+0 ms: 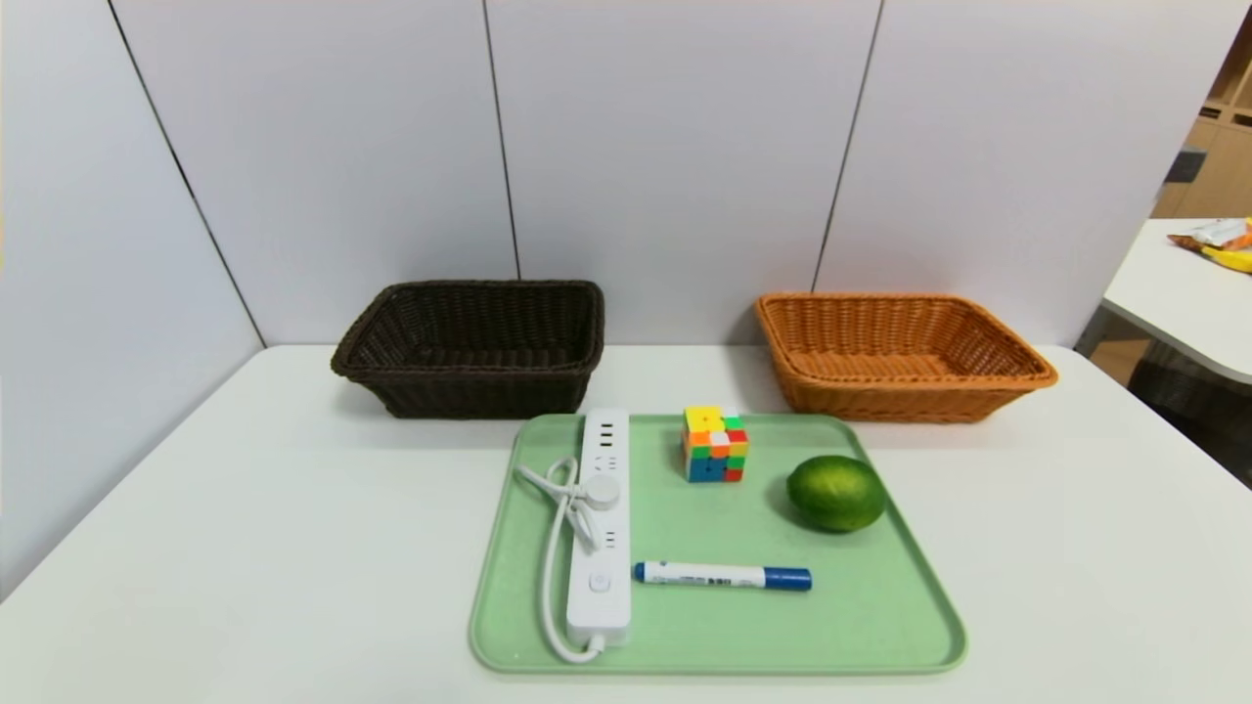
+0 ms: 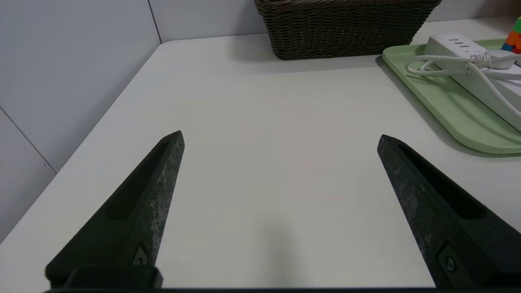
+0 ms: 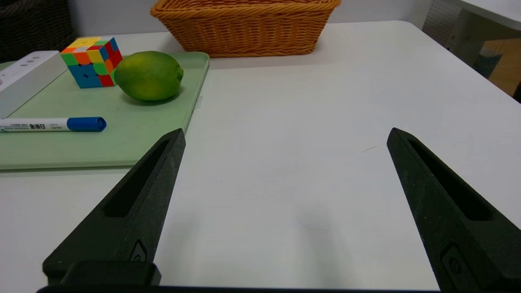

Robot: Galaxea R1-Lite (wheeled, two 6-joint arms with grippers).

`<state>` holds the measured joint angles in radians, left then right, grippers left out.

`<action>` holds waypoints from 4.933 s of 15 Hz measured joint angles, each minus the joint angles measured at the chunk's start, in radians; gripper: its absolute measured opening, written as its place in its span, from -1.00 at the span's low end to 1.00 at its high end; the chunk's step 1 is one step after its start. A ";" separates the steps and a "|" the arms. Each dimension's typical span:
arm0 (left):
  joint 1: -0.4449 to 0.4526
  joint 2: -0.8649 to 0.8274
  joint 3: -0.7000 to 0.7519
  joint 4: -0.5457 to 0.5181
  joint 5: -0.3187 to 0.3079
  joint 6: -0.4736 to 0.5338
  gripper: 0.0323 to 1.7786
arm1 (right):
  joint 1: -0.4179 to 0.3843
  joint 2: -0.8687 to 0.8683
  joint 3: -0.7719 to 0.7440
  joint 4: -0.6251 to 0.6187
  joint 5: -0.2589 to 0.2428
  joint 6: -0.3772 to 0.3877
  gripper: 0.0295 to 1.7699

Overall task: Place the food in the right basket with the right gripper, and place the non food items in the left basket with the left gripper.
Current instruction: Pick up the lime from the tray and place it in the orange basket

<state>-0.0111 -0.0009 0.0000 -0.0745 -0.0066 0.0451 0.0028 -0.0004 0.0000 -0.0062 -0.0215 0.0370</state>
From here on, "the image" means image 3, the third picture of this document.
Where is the white power strip with cord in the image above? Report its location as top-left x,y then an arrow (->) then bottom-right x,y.
0,50 -> 68,119

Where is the orange wicker basket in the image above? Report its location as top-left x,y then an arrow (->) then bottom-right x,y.
150,0 -> 341,58

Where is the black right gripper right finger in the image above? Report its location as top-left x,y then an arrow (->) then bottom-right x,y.
387,127 -> 521,293

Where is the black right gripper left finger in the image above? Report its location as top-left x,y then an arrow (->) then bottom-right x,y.
42,128 -> 186,286

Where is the light wooden cabinet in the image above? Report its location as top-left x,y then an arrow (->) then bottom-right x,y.
480,39 -> 521,98

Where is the white marker with blue cap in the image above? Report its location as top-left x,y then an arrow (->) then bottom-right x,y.
0,117 -> 107,133

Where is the colourful puzzle cube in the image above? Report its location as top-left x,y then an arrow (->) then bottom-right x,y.
60,36 -> 123,89

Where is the light green plastic tray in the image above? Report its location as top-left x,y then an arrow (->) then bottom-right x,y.
0,51 -> 210,171

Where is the dark brown wicker basket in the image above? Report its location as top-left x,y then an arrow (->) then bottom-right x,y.
0,0 -> 77,63

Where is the green lime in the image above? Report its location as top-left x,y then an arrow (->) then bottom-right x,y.
114,51 -> 184,102

